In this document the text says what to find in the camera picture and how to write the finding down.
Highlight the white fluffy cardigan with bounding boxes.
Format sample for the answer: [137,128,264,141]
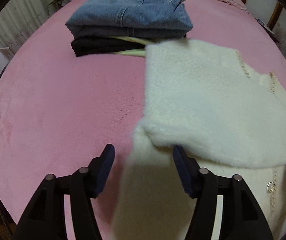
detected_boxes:
[110,40,286,239]

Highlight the pink bed sheet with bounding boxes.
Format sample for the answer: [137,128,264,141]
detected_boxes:
[0,0,286,239]

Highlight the wooden nightstand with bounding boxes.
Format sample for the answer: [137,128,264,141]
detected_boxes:
[256,18,280,43]

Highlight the folded black garment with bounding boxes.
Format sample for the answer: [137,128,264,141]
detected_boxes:
[71,35,172,57]

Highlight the white curtain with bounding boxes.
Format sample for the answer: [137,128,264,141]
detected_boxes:
[0,0,50,55]

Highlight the folded blue jeans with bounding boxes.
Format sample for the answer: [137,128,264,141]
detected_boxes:
[66,0,193,39]

